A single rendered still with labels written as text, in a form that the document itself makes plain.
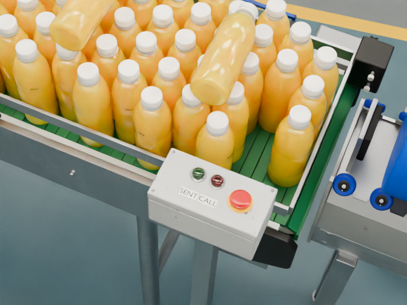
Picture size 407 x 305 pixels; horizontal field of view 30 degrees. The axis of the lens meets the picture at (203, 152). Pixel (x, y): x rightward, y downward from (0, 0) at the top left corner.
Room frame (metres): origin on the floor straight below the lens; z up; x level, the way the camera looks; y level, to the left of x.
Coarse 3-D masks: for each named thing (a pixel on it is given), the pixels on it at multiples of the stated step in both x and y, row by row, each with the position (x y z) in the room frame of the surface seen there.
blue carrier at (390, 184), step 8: (400, 128) 0.85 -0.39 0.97; (400, 136) 0.79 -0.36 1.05; (400, 144) 0.72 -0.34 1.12; (392, 152) 0.78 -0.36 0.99; (400, 152) 0.68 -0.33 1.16; (392, 160) 0.72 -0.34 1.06; (400, 160) 0.67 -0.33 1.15; (392, 168) 0.67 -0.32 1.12; (400, 168) 0.66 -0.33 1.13; (384, 176) 0.73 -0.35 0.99; (392, 176) 0.66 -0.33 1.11; (400, 176) 0.66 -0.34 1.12; (384, 184) 0.67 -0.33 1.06; (392, 184) 0.66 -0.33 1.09; (400, 184) 0.65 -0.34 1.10; (384, 192) 0.68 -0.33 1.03; (392, 192) 0.66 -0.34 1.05; (400, 192) 0.65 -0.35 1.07
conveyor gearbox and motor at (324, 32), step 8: (320, 32) 1.19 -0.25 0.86; (328, 32) 1.19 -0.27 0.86; (336, 32) 1.19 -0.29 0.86; (328, 40) 1.17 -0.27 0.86; (336, 40) 1.17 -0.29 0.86; (344, 40) 1.17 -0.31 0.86; (352, 40) 1.17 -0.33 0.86; (360, 40) 1.17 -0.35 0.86; (352, 48) 1.15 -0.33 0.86; (344, 64) 1.10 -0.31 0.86
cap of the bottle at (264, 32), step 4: (260, 24) 0.98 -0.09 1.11; (264, 24) 0.98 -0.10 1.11; (256, 28) 0.96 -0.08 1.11; (260, 28) 0.96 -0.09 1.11; (264, 28) 0.97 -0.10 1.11; (268, 28) 0.97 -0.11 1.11; (256, 32) 0.96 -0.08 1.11; (260, 32) 0.96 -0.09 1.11; (264, 32) 0.96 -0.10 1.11; (268, 32) 0.96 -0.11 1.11; (272, 32) 0.96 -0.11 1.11; (256, 36) 0.94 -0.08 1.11; (260, 36) 0.95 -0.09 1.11; (264, 36) 0.95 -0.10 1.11; (268, 36) 0.95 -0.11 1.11; (272, 36) 0.95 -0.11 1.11; (256, 40) 0.94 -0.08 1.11; (260, 40) 0.94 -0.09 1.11; (264, 40) 0.94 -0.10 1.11; (268, 40) 0.94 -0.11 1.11; (260, 44) 0.94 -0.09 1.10; (264, 44) 0.94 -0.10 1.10
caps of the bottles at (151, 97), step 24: (24, 0) 0.99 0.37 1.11; (144, 0) 1.03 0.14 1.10; (0, 24) 0.93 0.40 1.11; (48, 24) 0.93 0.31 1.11; (120, 24) 0.96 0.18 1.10; (24, 48) 0.87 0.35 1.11; (144, 48) 0.90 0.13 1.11; (96, 72) 0.83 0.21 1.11; (120, 72) 0.84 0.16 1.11; (168, 72) 0.84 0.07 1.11; (144, 96) 0.79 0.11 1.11
